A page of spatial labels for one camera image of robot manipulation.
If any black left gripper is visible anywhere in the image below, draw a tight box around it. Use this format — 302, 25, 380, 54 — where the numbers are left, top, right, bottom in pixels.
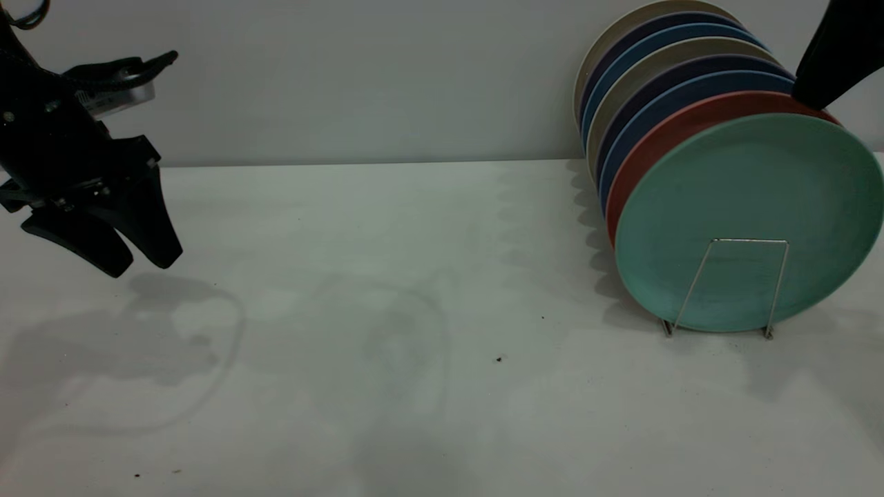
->
0, 19, 184, 279

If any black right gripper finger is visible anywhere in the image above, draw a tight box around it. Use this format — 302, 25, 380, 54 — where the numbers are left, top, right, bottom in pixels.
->
790, 0, 884, 112

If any green round plate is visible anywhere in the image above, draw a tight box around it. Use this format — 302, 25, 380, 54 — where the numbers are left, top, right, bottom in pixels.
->
614, 114, 884, 333

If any blue plate with light rim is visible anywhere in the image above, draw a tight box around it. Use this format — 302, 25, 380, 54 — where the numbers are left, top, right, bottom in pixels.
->
598, 71, 802, 215

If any dark purple round plate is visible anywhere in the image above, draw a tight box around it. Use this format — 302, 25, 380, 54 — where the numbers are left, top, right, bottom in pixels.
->
577, 12, 743, 132
594, 55, 798, 187

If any beige round plate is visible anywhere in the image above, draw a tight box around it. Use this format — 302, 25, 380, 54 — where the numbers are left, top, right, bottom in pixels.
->
573, 0, 740, 128
586, 38, 778, 184

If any teal blue round plate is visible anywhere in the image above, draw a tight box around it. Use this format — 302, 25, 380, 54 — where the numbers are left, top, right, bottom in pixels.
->
580, 24, 764, 149

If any pink round plate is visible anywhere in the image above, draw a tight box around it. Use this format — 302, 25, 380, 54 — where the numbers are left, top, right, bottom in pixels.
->
606, 92, 840, 246

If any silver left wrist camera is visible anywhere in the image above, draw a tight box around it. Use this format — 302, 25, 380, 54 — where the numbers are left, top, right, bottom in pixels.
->
76, 59, 157, 117

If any metal wire plate rack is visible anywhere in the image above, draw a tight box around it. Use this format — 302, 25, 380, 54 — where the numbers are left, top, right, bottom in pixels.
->
661, 238, 789, 340

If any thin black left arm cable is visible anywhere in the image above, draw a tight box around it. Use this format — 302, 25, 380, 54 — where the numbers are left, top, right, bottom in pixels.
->
7, 0, 50, 30

